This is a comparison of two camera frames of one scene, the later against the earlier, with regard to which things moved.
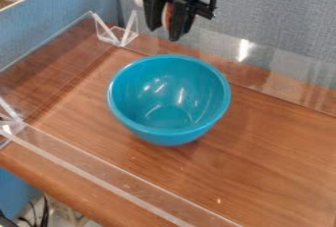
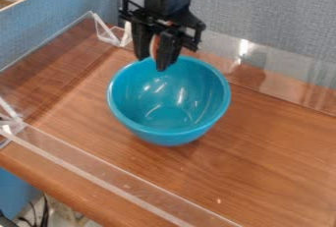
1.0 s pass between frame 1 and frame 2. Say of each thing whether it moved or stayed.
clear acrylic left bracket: stayed
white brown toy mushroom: moved
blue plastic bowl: stayed
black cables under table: stayed
